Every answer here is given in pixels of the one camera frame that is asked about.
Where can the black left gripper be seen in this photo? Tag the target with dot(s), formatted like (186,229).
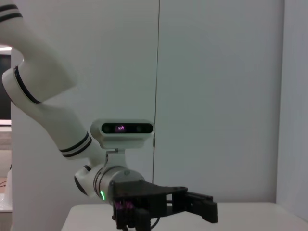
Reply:
(139,195)

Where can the white background bin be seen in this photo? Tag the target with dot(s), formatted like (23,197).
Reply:
(6,192)

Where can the dark window pane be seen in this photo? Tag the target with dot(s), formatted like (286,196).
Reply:
(4,84)

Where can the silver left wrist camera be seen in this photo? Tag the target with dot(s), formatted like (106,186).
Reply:
(120,139)

